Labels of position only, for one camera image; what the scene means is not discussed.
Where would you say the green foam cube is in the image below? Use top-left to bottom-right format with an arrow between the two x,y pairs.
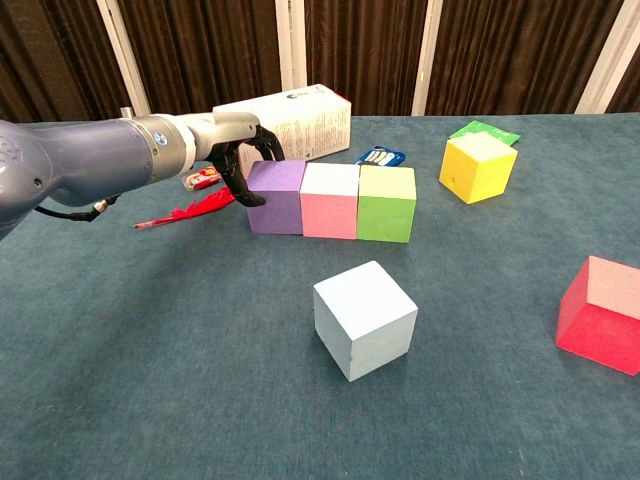
356,165 -> 418,245

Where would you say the green sachet packet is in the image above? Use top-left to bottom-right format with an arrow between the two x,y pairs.
448,119 -> 522,147

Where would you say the dark brown curtain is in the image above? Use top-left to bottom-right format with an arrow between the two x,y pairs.
0,0 -> 640,126

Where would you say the blue cookie packet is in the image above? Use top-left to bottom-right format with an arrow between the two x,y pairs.
355,145 -> 407,169

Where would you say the white frame pole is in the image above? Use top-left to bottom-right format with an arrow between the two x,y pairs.
411,0 -> 444,117
574,0 -> 640,115
96,0 -> 154,121
274,0 -> 308,91

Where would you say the small red candy packet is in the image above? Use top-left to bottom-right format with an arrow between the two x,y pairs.
183,167 -> 224,192

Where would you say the light blue foam cube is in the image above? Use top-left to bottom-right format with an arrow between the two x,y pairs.
312,259 -> 420,384

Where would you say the yellow foam cube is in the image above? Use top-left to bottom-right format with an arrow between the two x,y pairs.
438,132 -> 519,206

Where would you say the white cardboard carton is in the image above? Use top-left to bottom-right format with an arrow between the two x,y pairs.
212,83 -> 353,179

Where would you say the teal table cloth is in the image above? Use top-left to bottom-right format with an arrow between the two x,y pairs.
0,112 -> 640,480

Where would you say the purple foam cube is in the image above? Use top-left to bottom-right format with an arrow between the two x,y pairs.
246,159 -> 307,236

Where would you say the red foam cube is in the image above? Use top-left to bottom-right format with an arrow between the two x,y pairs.
554,255 -> 640,377

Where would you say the red feather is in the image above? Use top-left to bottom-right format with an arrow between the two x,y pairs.
133,187 -> 237,231

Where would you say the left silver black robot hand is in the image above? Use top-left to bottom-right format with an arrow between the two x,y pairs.
187,111 -> 286,207

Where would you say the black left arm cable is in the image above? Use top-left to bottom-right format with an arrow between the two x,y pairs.
33,195 -> 121,224

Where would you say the pink foam cube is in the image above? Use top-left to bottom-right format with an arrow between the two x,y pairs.
299,162 -> 361,240

